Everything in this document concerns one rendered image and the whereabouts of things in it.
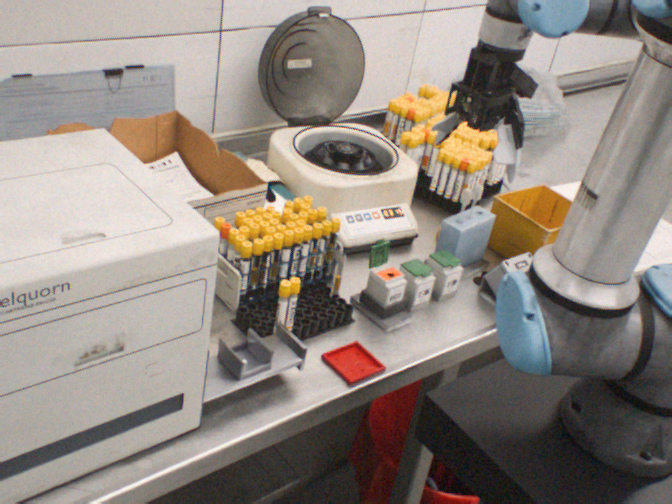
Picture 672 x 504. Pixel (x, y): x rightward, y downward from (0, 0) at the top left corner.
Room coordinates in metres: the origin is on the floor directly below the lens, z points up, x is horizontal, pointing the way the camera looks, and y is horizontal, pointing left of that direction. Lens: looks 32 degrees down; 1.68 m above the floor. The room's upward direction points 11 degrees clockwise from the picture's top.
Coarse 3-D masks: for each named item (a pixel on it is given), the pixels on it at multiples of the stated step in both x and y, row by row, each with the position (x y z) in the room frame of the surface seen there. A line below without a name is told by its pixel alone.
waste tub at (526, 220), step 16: (512, 192) 1.45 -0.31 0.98; (528, 192) 1.48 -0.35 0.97; (544, 192) 1.50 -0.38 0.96; (496, 208) 1.42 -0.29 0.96; (512, 208) 1.39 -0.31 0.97; (528, 208) 1.49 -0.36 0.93; (544, 208) 1.49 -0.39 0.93; (560, 208) 1.47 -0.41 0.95; (496, 224) 1.41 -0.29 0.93; (512, 224) 1.38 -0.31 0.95; (528, 224) 1.36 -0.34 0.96; (544, 224) 1.49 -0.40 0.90; (560, 224) 1.46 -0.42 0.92; (496, 240) 1.40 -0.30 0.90; (512, 240) 1.38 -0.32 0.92; (528, 240) 1.35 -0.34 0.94; (544, 240) 1.33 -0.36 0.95; (512, 256) 1.37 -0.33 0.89
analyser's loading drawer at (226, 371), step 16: (256, 336) 0.93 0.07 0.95; (272, 336) 0.98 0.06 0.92; (288, 336) 0.96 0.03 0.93; (224, 352) 0.90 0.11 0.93; (240, 352) 0.93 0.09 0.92; (256, 352) 0.92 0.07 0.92; (272, 352) 0.90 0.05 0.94; (288, 352) 0.95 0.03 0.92; (304, 352) 0.94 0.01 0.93; (208, 368) 0.88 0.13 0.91; (224, 368) 0.89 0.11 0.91; (240, 368) 0.87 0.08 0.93; (256, 368) 0.89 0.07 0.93; (272, 368) 0.91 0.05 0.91; (288, 368) 0.92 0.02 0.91; (208, 384) 0.85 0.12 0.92; (224, 384) 0.86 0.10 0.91; (240, 384) 0.87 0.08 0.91
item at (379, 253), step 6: (378, 240) 1.16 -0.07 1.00; (372, 246) 1.15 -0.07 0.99; (378, 246) 1.15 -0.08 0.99; (384, 246) 1.16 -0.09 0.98; (372, 252) 1.14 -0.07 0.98; (378, 252) 1.15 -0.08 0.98; (384, 252) 1.17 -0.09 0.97; (372, 258) 1.15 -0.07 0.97; (378, 258) 1.16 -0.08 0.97; (384, 258) 1.16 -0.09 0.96; (372, 264) 1.15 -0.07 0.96; (378, 264) 1.16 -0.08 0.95
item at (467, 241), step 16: (480, 208) 1.37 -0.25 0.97; (448, 224) 1.29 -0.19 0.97; (464, 224) 1.30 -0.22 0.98; (480, 224) 1.32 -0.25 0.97; (448, 240) 1.29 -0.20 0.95; (464, 240) 1.29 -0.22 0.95; (480, 240) 1.33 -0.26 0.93; (464, 256) 1.30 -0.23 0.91; (480, 256) 1.34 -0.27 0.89; (464, 272) 1.29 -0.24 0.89
